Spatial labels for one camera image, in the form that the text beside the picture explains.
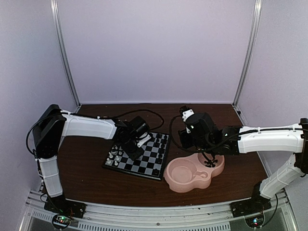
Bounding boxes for black and white chessboard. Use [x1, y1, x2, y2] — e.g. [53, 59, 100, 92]
[102, 132, 170, 180]

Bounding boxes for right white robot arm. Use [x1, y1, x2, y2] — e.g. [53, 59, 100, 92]
[180, 109, 308, 213]

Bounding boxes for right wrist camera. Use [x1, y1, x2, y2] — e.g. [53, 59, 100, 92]
[180, 106, 194, 122]

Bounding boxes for right aluminium frame post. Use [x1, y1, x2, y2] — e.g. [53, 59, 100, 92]
[232, 0, 263, 107]

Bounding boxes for aluminium frame post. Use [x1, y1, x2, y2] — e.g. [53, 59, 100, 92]
[232, 0, 263, 107]
[50, 0, 81, 109]

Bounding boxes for pile of black chess pieces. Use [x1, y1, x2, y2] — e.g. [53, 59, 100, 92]
[204, 159, 218, 167]

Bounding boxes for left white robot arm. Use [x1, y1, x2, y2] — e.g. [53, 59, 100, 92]
[33, 104, 152, 214]

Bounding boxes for left aluminium frame post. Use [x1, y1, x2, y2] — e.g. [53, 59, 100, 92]
[50, 0, 81, 109]

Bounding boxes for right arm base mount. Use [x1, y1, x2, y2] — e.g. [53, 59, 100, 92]
[230, 198, 271, 218]

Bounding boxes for front aluminium rail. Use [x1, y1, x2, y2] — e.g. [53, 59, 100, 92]
[17, 190, 299, 231]

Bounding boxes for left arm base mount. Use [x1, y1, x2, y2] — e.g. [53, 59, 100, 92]
[44, 200, 86, 218]

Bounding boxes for left black cable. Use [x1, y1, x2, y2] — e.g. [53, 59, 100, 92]
[101, 109, 166, 132]

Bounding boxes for pink double pet bowl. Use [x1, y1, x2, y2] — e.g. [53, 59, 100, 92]
[164, 153, 225, 193]

